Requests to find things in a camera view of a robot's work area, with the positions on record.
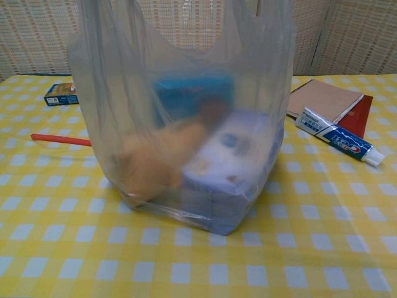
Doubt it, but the red booklet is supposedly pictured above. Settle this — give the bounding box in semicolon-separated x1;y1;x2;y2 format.
336;95;375;138

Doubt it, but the beige woven folding screen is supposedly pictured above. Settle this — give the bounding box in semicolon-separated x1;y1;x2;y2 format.
0;0;397;77

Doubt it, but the white blue toothpaste tube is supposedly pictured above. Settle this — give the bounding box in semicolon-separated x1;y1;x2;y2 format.
293;106;386;167

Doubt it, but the blue box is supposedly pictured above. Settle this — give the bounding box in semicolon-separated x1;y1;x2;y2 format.
153;73;235;125

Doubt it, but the small blue orange carton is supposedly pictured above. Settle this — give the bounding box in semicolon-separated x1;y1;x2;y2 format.
43;83;80;106

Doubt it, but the red stick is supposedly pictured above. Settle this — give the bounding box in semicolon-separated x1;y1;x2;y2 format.
30;133;93;147

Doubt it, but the brown spiral notebook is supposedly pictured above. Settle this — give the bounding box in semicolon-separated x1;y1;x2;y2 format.
285;79;364;125

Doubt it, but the yellow white checked tablecloth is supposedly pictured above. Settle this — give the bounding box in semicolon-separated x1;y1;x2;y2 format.
0;74;397;298

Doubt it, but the white blue tissue pack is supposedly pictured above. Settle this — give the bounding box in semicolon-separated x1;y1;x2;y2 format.
179;111;285;237

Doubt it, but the orange soft item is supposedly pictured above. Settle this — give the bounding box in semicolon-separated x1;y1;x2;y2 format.
113;119;207;209

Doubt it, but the transparent plastic bag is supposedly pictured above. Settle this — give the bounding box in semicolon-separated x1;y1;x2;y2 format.
67;0;297;238

